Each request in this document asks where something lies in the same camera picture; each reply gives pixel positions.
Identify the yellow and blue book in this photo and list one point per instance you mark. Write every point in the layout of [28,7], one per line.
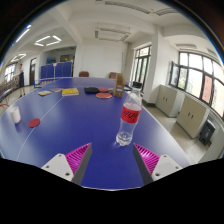
[44,93]

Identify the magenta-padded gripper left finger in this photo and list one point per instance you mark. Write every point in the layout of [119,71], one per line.
[59,166]

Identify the black paddle case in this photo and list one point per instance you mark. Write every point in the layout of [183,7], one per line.
[91,90]

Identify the tall dark-framed window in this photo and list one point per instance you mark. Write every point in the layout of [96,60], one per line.
[141,66]

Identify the blue partition wall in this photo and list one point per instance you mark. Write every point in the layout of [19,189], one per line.
[56,70]

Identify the black bin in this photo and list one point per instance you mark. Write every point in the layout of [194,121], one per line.
[207,132]

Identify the large dark-framed window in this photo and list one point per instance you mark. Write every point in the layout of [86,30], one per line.
[196,80]

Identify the ceiling air conditioner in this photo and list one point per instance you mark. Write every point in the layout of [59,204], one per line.
[111,34]

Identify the white cup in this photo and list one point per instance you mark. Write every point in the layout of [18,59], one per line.
[15,115]

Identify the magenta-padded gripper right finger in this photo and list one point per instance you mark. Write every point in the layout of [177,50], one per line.
[164,166]

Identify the blue red-legged table tennis table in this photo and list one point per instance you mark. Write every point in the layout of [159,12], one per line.
[5,95]

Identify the dark door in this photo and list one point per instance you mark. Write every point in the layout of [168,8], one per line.
[32,71]

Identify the ceiling light group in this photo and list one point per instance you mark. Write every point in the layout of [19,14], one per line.
[48,40]

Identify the brown armchair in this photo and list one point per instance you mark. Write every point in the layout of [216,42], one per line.
[112,75]
[84,74]

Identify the red table tennis paddle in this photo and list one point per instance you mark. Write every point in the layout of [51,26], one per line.
[104,95]
[104,90]

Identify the white cabinet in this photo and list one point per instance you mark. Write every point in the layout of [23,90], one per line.
[191,116]
[169,100]

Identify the person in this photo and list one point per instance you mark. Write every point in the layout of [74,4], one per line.
[21,80]

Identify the clear red-labelled drink bottle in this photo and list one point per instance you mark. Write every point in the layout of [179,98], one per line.
[130,115]

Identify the brown cardboard box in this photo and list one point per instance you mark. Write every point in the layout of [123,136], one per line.
[119,86]

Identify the grey notebook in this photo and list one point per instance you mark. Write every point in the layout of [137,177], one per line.
[56,89]

